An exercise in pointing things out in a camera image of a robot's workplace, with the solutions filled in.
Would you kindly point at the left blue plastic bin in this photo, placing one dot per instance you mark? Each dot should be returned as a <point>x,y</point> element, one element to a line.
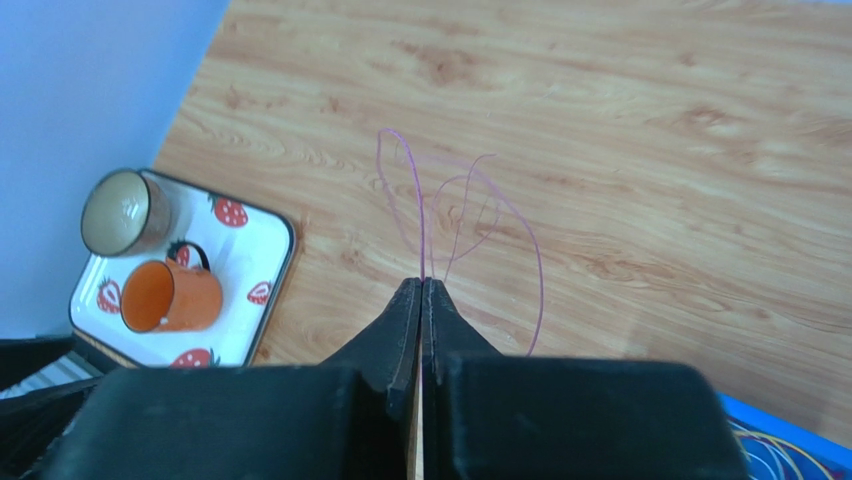
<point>776,449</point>

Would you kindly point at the strawberry print tray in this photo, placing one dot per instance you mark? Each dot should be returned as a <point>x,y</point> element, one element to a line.
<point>249,250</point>

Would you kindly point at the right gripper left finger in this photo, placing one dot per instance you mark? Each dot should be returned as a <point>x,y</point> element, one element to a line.
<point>340,419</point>

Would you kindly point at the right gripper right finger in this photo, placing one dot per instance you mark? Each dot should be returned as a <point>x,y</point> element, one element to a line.
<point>493,416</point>

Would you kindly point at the orange plastic cup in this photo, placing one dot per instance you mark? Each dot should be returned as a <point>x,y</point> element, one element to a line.
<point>166,296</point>

